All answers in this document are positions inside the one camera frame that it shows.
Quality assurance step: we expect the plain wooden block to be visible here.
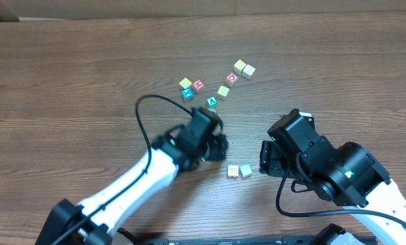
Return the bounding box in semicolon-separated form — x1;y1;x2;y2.
241;64;256;80

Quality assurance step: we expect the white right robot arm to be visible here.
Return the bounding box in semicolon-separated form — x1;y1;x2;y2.
259;109;406;244

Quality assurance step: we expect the yellow wooden block middle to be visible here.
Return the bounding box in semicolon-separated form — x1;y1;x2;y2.
217;85;230;100

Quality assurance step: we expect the green V wooden block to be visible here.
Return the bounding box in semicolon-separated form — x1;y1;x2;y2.
206;96;219;108

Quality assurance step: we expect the red M wooden block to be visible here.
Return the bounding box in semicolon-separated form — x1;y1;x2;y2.
192;79;205;94

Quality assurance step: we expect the yellow wooden block top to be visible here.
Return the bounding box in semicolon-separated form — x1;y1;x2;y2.
233;59;247;75

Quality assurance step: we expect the red C wooden block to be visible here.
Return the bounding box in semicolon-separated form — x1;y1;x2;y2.
225;72;238;88

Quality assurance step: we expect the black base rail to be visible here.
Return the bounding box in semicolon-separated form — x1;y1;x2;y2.
136;233;377;245

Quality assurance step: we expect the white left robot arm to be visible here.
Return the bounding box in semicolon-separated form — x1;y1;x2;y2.
36;108;228;244

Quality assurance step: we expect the yellow wooden block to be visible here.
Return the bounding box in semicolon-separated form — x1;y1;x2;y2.
233;59;247;75
217;85;230;100
178;78;192;90

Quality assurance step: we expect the green F wooden block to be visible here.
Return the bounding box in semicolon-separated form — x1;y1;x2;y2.
239;163;253;178

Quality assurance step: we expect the yellow wooden block left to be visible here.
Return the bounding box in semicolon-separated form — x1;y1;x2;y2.
178;78;192;90

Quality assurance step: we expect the blue X wooden block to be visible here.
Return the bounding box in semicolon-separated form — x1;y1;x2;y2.
181;88;195;102

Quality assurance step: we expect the white red patterned wooden block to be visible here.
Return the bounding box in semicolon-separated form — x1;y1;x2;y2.
227;165;239;178

